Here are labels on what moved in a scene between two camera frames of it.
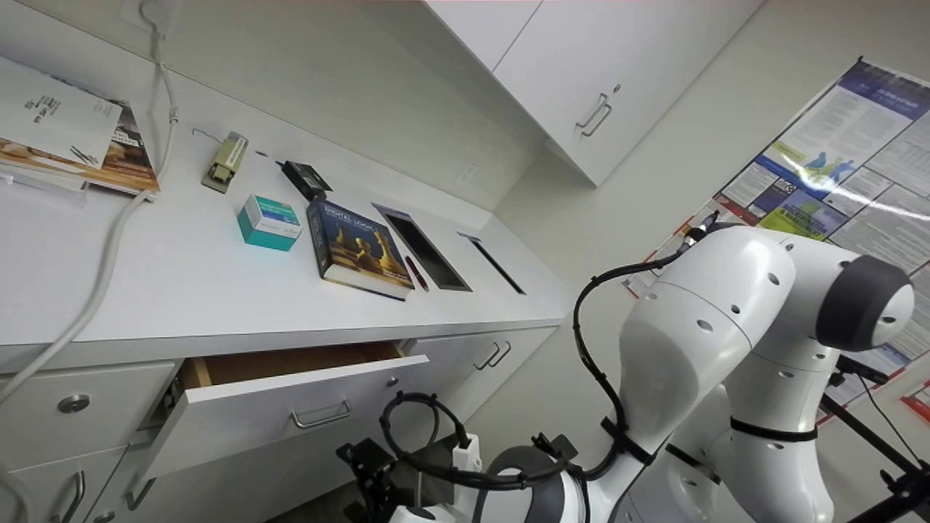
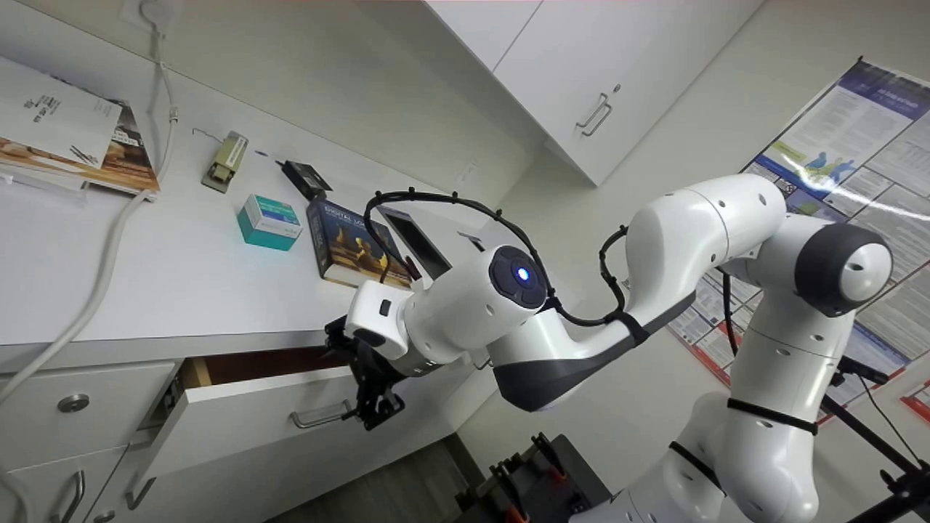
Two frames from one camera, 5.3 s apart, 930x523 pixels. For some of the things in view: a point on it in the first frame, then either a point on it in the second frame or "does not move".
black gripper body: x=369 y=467 -> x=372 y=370
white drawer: x=72 y=415 does not move
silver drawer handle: x=316 y=417 does not move
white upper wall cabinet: x=601 y=75 does not move
